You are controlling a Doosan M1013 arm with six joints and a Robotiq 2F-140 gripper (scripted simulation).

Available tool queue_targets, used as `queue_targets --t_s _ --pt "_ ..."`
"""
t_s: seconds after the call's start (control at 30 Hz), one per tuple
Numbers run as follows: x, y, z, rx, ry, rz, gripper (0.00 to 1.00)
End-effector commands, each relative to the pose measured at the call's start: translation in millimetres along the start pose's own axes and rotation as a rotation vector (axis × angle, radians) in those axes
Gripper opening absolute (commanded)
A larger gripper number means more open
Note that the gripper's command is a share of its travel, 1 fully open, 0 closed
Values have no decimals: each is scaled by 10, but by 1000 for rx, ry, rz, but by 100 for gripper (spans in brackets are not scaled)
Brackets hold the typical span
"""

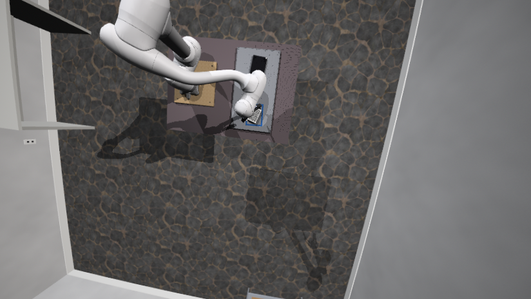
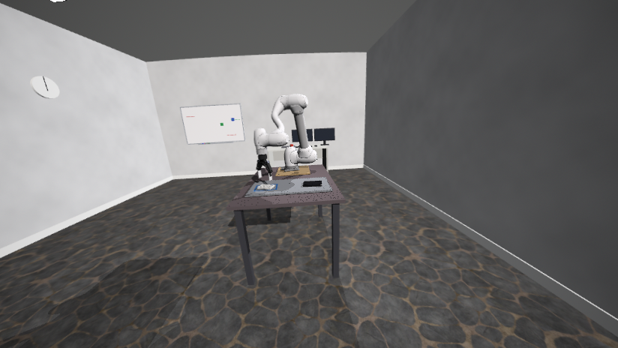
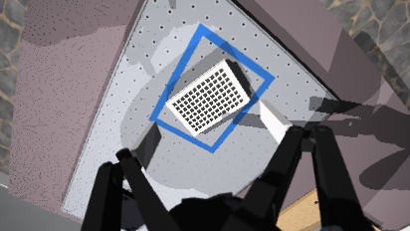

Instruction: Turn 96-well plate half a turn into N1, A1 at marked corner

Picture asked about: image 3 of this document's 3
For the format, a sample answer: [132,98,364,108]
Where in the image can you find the white well plate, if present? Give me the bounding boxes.
[166,59,250,136]

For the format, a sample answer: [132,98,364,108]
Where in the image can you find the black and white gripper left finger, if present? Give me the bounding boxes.
[81,120,181,231]

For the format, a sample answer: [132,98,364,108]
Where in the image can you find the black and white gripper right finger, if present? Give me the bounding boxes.
[221,100,376,231]

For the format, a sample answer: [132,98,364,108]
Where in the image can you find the blue tape outline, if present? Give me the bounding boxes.
[149,23,275,153]

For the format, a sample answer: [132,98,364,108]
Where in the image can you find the black rectangular frame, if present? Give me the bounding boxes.
[121,189,144,231]

